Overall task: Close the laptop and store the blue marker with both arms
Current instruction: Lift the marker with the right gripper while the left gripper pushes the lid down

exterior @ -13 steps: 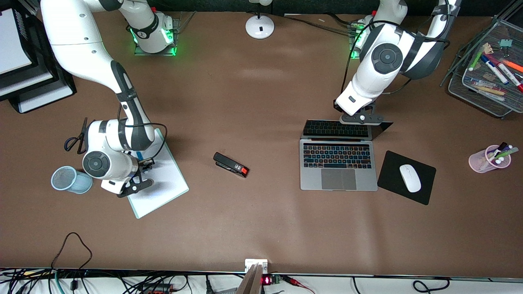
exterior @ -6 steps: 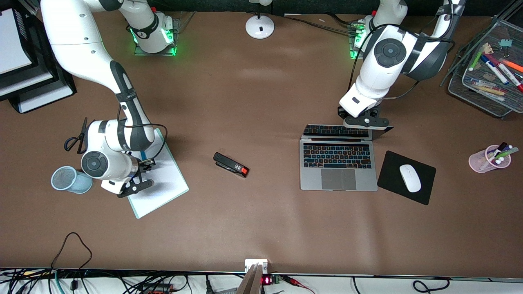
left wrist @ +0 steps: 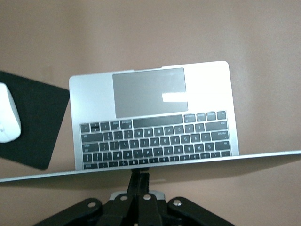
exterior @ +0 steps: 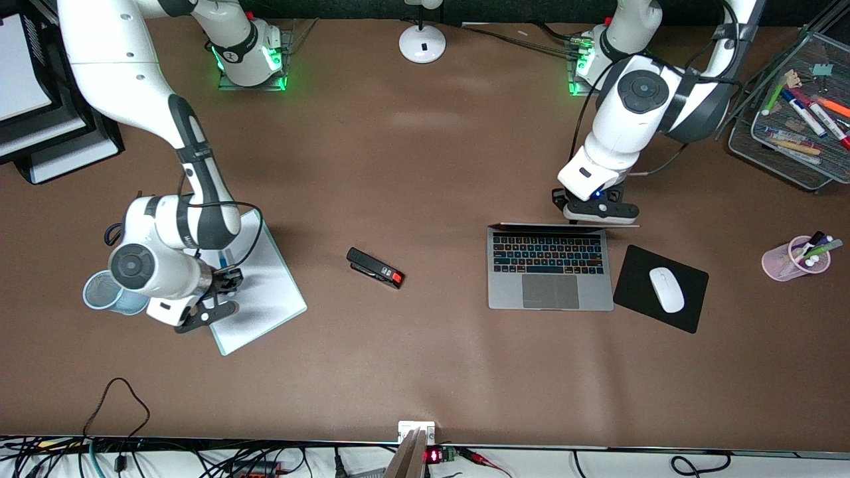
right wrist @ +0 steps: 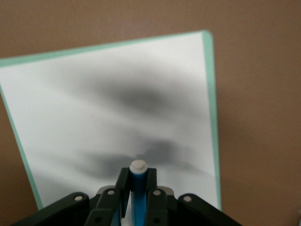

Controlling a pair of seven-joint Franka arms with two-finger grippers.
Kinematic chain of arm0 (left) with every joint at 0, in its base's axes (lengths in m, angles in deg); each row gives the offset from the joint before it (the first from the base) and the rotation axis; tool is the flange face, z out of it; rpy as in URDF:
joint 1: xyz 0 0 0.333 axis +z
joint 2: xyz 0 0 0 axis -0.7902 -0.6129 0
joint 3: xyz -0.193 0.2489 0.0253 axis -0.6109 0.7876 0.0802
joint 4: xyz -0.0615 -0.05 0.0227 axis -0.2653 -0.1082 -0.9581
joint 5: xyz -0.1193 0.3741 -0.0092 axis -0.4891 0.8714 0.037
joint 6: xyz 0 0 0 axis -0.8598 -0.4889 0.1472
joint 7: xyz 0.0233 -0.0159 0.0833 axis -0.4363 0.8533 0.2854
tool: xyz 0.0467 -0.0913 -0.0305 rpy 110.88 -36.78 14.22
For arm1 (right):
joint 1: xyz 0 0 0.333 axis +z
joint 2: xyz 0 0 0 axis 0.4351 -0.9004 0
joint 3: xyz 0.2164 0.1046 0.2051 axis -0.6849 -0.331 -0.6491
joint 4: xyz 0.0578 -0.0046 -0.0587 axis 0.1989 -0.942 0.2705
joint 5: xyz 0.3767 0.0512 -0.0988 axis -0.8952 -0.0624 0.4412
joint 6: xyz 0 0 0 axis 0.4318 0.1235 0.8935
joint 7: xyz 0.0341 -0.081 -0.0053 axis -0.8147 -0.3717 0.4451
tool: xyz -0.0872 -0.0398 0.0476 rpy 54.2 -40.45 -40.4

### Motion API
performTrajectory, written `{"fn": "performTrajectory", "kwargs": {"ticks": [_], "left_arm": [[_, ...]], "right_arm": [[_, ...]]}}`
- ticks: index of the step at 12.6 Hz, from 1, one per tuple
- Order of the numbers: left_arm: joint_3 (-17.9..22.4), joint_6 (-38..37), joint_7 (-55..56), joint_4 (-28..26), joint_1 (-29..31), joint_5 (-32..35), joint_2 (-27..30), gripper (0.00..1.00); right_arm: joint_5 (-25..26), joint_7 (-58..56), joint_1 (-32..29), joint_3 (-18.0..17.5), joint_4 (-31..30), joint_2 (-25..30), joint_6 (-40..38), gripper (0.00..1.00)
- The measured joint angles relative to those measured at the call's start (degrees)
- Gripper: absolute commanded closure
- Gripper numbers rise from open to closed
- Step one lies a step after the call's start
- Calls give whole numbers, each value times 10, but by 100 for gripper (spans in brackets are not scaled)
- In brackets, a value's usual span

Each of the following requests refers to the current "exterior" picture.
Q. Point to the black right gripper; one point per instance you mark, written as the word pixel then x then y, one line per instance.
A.
pixel 226 282

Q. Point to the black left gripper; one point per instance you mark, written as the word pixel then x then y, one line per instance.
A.
pixel 614 195

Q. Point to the silver laptop computer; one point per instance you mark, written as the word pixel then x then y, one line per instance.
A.
pixel 551 295

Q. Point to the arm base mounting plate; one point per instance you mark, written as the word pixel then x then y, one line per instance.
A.
pixel 572 86
pixel 265 87

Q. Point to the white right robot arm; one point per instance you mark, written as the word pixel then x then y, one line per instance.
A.
pixel 119 66

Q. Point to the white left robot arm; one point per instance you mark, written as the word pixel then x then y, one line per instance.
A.
pixel 631 126

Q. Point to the black marker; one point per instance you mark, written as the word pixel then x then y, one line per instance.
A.
pixel 813 242

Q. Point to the purple marker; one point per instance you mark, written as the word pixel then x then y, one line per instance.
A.
pixel 825 239

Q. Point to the green marker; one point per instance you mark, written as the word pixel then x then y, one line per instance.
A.
pixel 823 249

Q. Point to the white marker red cap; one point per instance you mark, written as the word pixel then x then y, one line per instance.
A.
pixel 830 125

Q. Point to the mint green clipboard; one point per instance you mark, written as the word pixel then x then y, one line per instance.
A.
pixel 265 312

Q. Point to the black mouse pad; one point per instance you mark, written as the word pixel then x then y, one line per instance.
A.
pixel 631 292

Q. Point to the white computer mouse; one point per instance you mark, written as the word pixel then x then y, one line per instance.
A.
pixel 667 290

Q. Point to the blue mesh pen cup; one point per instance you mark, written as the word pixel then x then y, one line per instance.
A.
pixel 96 295

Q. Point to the black stapler red tip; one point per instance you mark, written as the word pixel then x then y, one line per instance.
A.
pixel 372 267

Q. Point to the metal mesh desk organizer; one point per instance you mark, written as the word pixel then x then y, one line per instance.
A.
pixel 783 159

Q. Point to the pink translucent pen cup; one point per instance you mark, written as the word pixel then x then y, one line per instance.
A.
pixel 777 262

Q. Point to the black stacked letter tray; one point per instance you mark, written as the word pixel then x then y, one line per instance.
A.
pixel 99 143

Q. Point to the green highlighter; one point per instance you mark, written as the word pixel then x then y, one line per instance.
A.
pixel 774 97

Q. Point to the yellow pencil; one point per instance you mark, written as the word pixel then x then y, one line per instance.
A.
pixel 797 146

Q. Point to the small wooden block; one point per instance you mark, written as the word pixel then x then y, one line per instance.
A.
pixel 793 77

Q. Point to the orange highlighter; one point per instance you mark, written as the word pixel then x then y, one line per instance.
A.
pixel 834 106

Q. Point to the small white box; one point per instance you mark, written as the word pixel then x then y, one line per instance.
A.
pixel 416 426

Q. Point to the teal binder clip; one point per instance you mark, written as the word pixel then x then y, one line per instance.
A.
pixel 822 70

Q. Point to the white round stand base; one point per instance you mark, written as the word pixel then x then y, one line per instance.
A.
pixel 412 43

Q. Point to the circuit board red display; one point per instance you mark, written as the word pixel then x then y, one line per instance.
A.
pixel 441 455

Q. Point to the white paper sheet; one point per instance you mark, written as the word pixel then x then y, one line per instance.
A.
pixel 20 73

